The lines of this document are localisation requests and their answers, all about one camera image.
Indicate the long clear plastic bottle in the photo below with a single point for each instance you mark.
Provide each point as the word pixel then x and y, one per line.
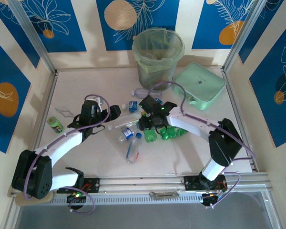
pixel 124 121

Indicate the clear bottle blue red print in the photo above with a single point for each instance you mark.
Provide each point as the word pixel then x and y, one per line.
pixel 133 152

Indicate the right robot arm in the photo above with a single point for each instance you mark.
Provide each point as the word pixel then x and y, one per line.
pixel 193 124

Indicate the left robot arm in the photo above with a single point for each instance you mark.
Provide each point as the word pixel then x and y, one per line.
pixel 62 145

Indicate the metal mesh waste bin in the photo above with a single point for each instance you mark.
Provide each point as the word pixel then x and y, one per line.
pixel 155 81

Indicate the green plastic bin liner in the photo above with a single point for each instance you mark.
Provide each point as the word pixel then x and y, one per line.
pixel 157 68

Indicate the crushed clear plastic bottle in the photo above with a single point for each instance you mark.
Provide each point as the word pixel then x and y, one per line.
pixel 145 93

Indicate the small green can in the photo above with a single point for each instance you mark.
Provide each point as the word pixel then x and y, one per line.
pixel 55 124

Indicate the mint green medicine bag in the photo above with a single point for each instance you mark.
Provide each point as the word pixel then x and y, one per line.
pixel 200 83

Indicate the beige foam pad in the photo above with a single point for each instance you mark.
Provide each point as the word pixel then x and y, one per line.
pixel 21 202

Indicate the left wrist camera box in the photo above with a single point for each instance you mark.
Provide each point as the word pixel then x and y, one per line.
pixel 98 101

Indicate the aluminium side rail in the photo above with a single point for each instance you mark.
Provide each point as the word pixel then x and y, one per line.
pixel 48 95
pixel 228 82

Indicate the aluminium frame rail wide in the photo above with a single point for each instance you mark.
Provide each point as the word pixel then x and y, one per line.
pixel 133 183

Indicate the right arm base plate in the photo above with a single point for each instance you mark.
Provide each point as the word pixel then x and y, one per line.
pixel 190 183

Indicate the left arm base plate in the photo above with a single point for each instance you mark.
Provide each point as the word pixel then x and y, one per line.
pixel 93 184

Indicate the metal latch bracket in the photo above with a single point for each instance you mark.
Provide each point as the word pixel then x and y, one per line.
pixel 157 195

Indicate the aluminium frame post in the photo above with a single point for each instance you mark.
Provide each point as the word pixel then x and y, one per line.
pixel 245 31
pixel 31 31

